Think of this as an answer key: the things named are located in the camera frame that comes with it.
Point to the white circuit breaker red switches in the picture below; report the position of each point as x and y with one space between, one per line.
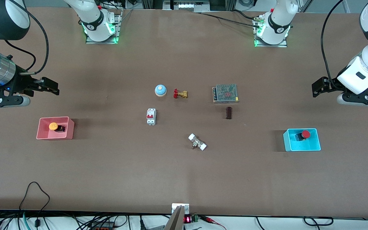
151 112

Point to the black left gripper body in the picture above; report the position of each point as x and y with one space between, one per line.
332 84

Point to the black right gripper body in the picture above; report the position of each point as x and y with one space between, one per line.
23 83

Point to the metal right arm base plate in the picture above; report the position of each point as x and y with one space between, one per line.
117 28

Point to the dark brown rectangular block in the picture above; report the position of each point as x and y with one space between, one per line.
228 113

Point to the blue service bell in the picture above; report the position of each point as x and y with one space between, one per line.
160 92

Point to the metal fitting with white caps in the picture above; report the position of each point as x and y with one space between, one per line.
197 142

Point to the cyan plastic bin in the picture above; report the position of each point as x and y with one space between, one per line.
302 146

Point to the yellow push button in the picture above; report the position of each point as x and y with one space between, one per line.
53 126

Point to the dark box with orange terminals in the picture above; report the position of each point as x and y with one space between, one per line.
102 226

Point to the red push button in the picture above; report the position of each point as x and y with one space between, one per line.
305 134

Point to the red digit display module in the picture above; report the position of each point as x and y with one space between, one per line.
187 219

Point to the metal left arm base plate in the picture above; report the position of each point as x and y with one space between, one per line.
272 45

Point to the pink plastic bin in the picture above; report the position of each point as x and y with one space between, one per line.
45 134

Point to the metal mesh power supply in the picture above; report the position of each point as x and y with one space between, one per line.
227 93

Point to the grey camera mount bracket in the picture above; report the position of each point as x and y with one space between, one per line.
175 220

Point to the red clip lead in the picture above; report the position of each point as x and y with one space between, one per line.
212 220

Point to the silver equipment box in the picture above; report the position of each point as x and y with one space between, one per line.
185 5

